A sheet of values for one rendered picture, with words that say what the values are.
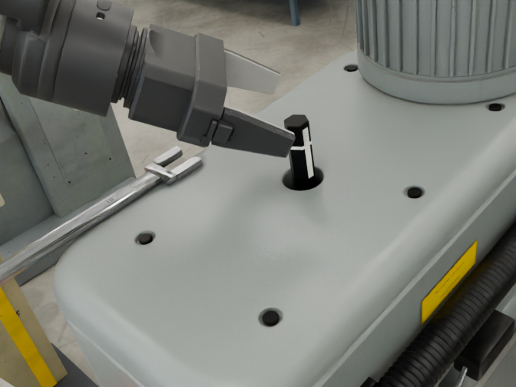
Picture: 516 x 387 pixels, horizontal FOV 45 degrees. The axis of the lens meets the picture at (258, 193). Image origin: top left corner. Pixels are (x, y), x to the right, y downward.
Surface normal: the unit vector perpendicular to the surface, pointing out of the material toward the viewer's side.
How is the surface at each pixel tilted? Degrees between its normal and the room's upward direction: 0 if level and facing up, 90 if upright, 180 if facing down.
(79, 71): 83
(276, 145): 90
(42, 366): 90
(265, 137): 90
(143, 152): 0
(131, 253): 0
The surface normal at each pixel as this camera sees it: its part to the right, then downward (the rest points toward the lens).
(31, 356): 0.72, 0.34
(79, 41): 0.26, 0.07
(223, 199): -0.15, -0.78
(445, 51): -0.31, 0.62
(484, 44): 0.07, 0.61
